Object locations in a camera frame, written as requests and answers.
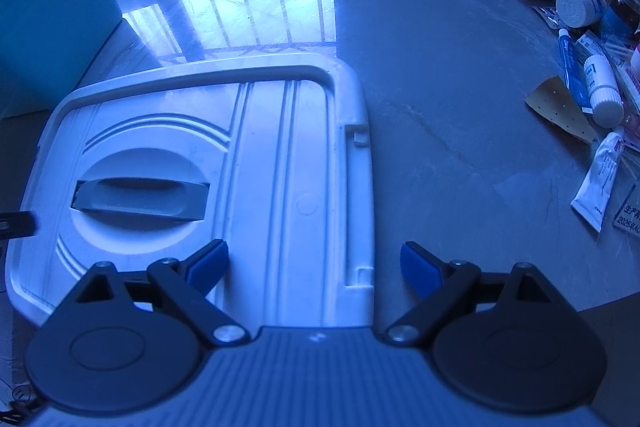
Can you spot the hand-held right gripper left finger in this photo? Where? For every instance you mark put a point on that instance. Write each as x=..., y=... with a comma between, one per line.
x=210, y=268

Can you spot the small white capped pill bottle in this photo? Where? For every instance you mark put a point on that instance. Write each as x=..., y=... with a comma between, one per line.
x=580, y=8

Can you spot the blue ointment tube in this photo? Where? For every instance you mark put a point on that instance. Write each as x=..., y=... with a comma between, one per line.
x=572, y=67

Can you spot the brown glass bottle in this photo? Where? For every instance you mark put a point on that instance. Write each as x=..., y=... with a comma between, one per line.
x=622, y=9

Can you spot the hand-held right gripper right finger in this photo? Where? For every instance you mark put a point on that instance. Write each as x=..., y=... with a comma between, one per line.
x=419, y=271

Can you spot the white ointment tube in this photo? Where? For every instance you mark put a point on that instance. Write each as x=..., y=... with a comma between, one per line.
x=600, y=179

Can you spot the tan perforated plaster patch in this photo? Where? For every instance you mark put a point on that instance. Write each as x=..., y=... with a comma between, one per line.
x=557, y=104

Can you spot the white storage bin lid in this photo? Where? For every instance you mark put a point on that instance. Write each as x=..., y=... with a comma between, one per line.
x=280, y=167

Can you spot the grey desktop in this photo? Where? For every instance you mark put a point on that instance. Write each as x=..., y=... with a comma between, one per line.
x=450, y=107

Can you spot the teal plastic storage bin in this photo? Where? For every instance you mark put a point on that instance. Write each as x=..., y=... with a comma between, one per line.
x=45, y=32

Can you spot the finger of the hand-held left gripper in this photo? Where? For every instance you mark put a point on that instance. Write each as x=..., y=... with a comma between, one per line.
x=20, y=225

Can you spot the pale printed medicine box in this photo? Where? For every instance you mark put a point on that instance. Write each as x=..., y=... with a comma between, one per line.
x=629, y=209

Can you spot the white ribbed cap bottle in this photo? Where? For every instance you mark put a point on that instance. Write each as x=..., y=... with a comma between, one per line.
x=604, y=89

